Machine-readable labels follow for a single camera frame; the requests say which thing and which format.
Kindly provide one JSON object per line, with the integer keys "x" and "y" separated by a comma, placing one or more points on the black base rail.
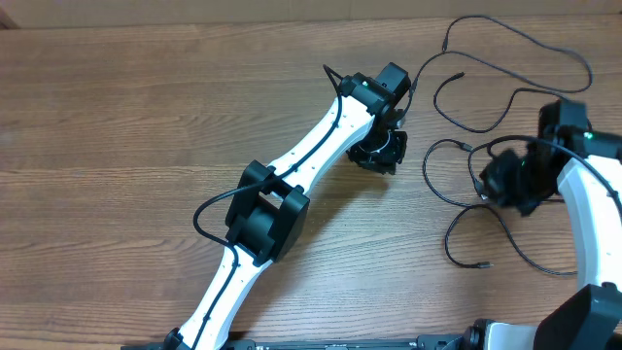
{"x": 335, "y": 345}

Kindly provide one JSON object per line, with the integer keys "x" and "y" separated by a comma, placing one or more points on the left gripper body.
{"x": 380, "y": 150}

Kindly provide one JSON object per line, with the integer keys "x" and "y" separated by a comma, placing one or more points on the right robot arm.
{"x": 583, "y": 166}

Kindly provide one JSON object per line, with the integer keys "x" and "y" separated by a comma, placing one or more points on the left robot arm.
{"x": 270, "y": 203}

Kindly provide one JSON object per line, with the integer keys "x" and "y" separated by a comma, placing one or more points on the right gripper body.
{"x": 520, "y": 187}

